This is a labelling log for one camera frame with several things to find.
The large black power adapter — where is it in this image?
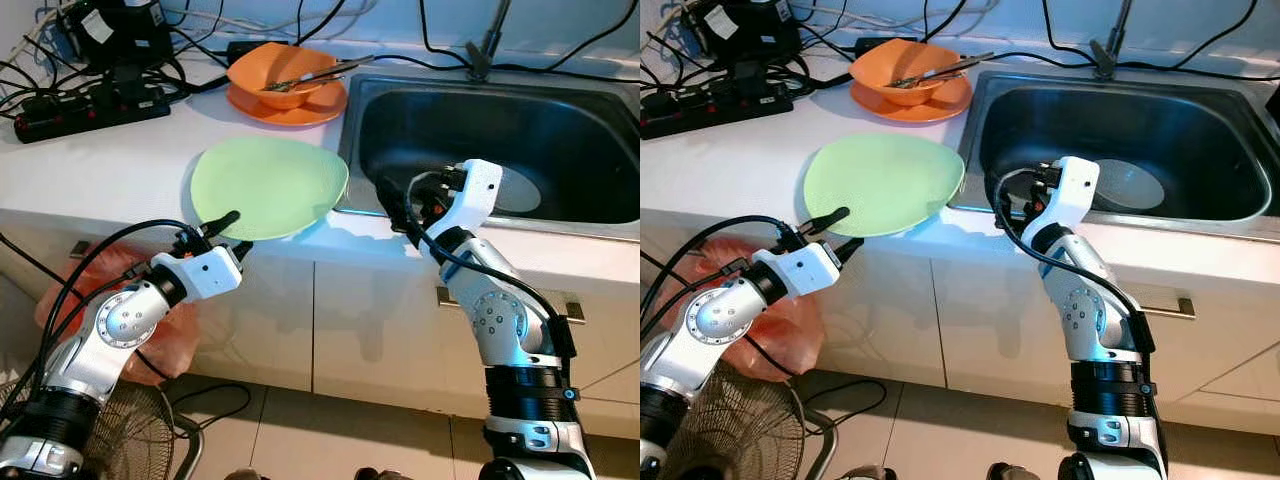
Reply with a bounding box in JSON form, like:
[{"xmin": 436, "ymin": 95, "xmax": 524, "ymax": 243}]
[
  {"xmin": 690, "ymin": 0, "xmax": 806, "ymax": 71},
  {"xmin": 55, "ymin": 0, "xmax": 176, "ymax": 76}
]

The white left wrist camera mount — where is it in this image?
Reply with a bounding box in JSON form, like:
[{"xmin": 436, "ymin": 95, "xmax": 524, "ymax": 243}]
[
  {"xmin": 150, "ymin": 245, "xmax": 244, "ymax": 301},
  {"xmin": 750, "ymin": 242, "xmax": 844, "ymax": 299}
]

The wire guard floor fan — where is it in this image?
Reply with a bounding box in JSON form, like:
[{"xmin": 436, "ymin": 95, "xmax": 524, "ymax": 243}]
[
  {"xmin": 655, "ymin": 360, "xmax": 841, "ymax": 480},
  {"xmin": 0, "ymin": 378, "xmax": 206, "ymax": 480}
]

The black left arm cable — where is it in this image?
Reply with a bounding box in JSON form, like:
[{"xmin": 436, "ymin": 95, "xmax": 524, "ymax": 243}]
[
  {"xmin": 0, "ymin": 218, "xmax": 206, "ymax": 431},
  {"xmin": 640, "ymin": 213, "xmax": 801, "ymax": 341}
]

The orange bowl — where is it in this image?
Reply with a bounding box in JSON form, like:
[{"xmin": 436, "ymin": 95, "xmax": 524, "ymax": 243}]
[
  {"xmin": 848, "ymin": 38, "xmax": 963, "ymax": 104},
  {"xmin": 226, "ymin": 42, "xmax": 338, "ymax": 109}
]

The black power strip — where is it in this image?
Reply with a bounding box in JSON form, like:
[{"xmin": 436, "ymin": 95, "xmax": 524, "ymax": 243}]
[
  {"xmin": 12, "ymin": 82, "xmax": 173, "ymax": 144},
  {"xmin": 640, "ymin": 78, "xmax": 801, "ymax": 139}
]

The light green plate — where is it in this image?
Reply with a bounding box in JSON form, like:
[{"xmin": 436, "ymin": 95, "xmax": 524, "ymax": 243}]
[
  {"xmin": 190, "ymin": 137, "xmax": 350, "ymax": 242},
  {"xmin": 803, "ymin": 133, "xmax": 966, "ymax": 238}
]

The stainless steel sink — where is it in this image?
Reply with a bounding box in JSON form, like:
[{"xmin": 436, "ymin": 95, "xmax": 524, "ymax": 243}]
[
  {"xmin": 948, "ymin": 70, "xmax": 1276, "ymax": 243},
  {"xmin": 335, "ymin": 72, "xmax": 641, "ymax": 241}
]

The orange plate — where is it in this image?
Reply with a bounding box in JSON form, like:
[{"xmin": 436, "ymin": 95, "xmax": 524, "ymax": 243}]
[
  {"xmin": 226, "ymin": 78, "xmax": 349, "ymax": 127},
  {"xmin": 850, "ymin": 75, "xmax": 973, "ymax": 124}
]

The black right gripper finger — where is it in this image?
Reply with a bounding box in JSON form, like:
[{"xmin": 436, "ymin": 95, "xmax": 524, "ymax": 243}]
[
  {"xmin": 984, "ymin": 170, "xmax": 1016, "ymax": 231},
  {"xmin": 375, "ymin": 175, "xmax": 419, "ymax": 239}
]

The dark sink faucet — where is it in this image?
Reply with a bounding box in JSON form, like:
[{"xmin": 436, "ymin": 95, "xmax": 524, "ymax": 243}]
[
  {"xmin": 465, "ymin": 0, "xmax": 513, "ymax": 83},
  {"xmin": 1090, "ymin": 0, "xmax": 1136, "ymax": 81}
]

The grey metal utensil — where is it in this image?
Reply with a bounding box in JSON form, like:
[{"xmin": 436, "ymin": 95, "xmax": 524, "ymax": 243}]
[
  {"xmin": 890, "ymin": 52, "xmax": 996, "ymax": 89},
  {"xmin": 265, "ymin": 55, "xmax": 376, "ymax": 93}
]

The red plastic bag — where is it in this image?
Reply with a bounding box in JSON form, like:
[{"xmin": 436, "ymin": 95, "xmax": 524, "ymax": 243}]
[
  {"xmin": 35, "ymin": 240, "xmax": 201, "ymax": 386},
  {"xmin": 665, "ymin": 238, "xmax": 826, "ymax": 381}
]

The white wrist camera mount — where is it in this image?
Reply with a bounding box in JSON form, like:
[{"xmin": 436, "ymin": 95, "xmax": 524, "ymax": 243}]
[
  {"xmin": 1035, "ymin": 155, "xmax": 1101, "ymax": 246},
  {"xmin": 750, "ymin": 242, "xmax": 844, "ymax": 299},
  {"xmin": 427, "ymin": 158, "xmax": 504, "ymax": 251},
  {"xmin": 150, "ymin": 245, "xmax": 244, "ymax": 301}
]

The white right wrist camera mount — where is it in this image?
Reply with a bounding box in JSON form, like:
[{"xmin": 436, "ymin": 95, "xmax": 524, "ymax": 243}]
[
  {"xmin": 427, "ymin": 158, "xmax": 504, "ymax": 251},
  {"xmin": 1035, "ymin": 155, "xmax": 1101, "ymax": 246}
]

